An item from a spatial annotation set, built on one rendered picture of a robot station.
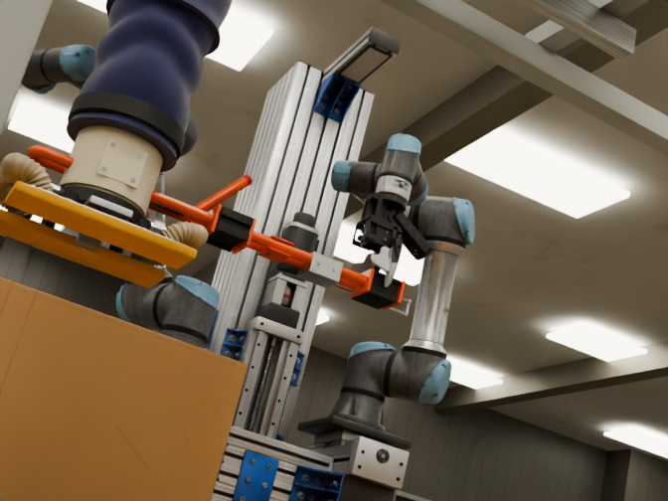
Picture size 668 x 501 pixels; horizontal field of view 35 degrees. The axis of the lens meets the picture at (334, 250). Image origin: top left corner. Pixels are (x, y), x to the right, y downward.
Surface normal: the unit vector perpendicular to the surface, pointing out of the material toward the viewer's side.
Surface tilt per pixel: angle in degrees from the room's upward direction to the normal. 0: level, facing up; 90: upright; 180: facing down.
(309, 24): 180
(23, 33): 90
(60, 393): 90
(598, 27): 90
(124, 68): 90
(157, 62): 82
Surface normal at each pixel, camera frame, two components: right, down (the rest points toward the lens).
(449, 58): -0.23, 0.91
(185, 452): 0.45, -0.21
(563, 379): -0.88, -0.34
